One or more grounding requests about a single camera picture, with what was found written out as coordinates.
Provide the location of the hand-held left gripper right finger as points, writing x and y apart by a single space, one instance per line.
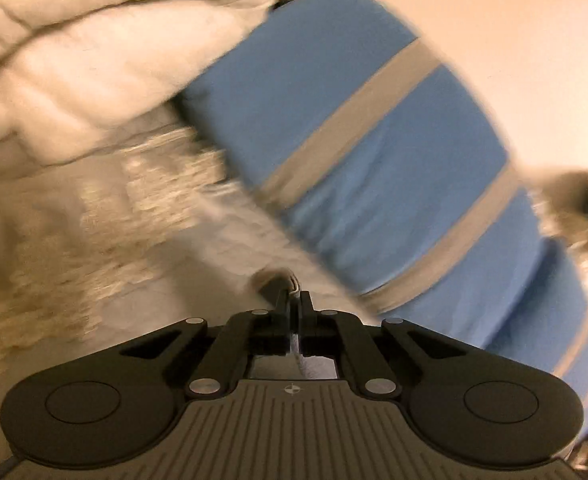
307 321

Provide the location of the white quilted bedspread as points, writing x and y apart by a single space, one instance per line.
234 255

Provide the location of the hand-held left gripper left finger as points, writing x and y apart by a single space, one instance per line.
280 321

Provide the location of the white fluffy blanket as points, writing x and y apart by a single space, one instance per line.
104 55

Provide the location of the blue grey-striped folded cloth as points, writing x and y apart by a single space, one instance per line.
373 160

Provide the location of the blurred brown object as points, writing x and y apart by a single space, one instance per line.
581 210

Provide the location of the blue-grey cloth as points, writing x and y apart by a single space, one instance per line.
270 278

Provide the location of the cream lace-trimmed cloth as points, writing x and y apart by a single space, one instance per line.
159 175

